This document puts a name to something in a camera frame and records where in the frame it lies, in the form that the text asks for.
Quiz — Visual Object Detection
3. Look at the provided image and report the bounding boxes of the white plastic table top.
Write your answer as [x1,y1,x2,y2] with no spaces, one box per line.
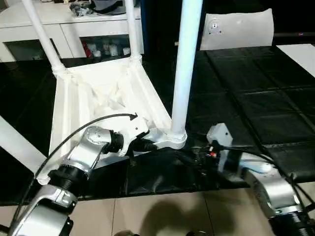
[36,55,188,187]

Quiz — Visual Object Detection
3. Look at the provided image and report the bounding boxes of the black bundle in plastic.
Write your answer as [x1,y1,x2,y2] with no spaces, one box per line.
[68,2,94,18]

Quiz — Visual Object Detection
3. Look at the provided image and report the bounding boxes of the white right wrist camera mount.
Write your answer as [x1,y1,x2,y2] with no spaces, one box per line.
[206,122,234,173]

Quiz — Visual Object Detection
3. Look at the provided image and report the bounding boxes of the white flat board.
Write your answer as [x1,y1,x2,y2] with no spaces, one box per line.
[275,43,315,80]

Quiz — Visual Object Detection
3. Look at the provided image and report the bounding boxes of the black table mat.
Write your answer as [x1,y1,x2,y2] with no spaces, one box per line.
[0,45,315,206]

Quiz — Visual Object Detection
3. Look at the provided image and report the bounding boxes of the grey round bag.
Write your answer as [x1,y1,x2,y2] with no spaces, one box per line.
[92,0,126,15]

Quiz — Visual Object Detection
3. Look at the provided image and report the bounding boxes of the white sideboard cabinet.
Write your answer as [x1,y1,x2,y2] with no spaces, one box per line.
[0,3,145,62]

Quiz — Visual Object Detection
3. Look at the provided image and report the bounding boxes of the black rail with red mark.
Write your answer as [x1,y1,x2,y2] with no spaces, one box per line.
[272,31,315,38]

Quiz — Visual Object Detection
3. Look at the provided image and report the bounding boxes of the black cabinet with gold label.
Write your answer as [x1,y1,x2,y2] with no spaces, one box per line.
[141,0,207,59]

